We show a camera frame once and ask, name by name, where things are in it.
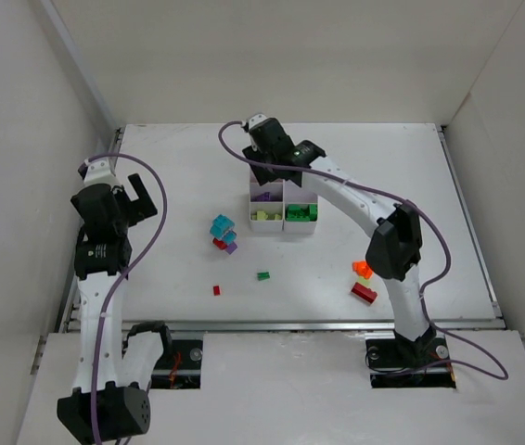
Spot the small purple lego brick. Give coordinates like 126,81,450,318
225,242,237,255

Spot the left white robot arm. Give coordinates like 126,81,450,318
57,173,173,444

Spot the pale lime lego brick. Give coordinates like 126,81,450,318
356,276,371,288

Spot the white divided sorting container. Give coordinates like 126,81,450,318
249,173,319,235

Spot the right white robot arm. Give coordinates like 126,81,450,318
242,114,435,368

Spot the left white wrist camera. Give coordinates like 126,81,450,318
78,158,120,187

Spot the lime green lego brick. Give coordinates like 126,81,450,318
252,210,269,221

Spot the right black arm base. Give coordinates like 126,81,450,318
365,337,456,389

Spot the orange lego piece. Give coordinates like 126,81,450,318
352,261,373,280

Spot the metal rail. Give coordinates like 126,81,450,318
60,124,505,335

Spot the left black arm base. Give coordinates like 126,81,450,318
151,339,203,389

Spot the purple lego plate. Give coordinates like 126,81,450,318
250,192,274,202

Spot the large red lego brick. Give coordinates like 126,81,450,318
351,283,378,305

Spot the cyan lego block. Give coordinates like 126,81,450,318
210,214,237,245

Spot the red brick under cyan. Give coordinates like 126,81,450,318
212,238,227,250

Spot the small green lego piece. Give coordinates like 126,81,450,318
257,272,270,281

